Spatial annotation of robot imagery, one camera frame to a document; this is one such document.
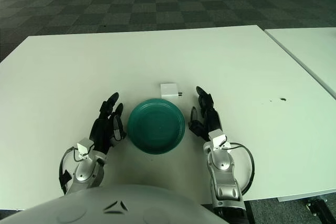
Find white neighbouring table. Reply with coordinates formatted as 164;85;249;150
264;26;336;96

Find white square charger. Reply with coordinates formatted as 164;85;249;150
160;82;184;101

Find grey robot torso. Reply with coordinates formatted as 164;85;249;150
0;184;218;224

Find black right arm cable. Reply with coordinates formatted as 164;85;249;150
225;142;256;196

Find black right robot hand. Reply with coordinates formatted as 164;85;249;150
188;86;224;141

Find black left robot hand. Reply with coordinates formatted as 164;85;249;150
89;92;129;156

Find black table caster foot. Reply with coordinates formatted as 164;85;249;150
306;197;328;216

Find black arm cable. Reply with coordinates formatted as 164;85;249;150
59;146;79;190
225;142;256;196

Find green round plate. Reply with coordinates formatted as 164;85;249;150
128;98;186;156

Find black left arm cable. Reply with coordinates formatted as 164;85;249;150
59;146;79;190

